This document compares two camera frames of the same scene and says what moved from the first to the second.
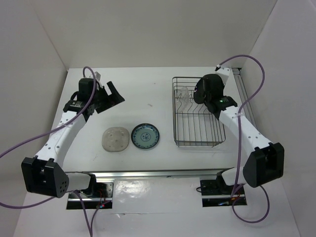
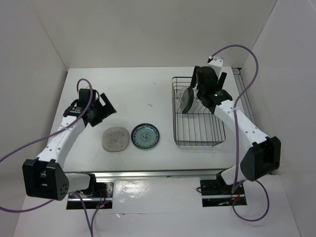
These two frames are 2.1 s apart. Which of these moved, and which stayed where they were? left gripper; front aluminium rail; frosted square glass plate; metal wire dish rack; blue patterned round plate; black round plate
Moved: left gripper; black round plate
Stayed: blue patterned round plate; front aluminium rail; metal wire dish rack; frosted square glass plate
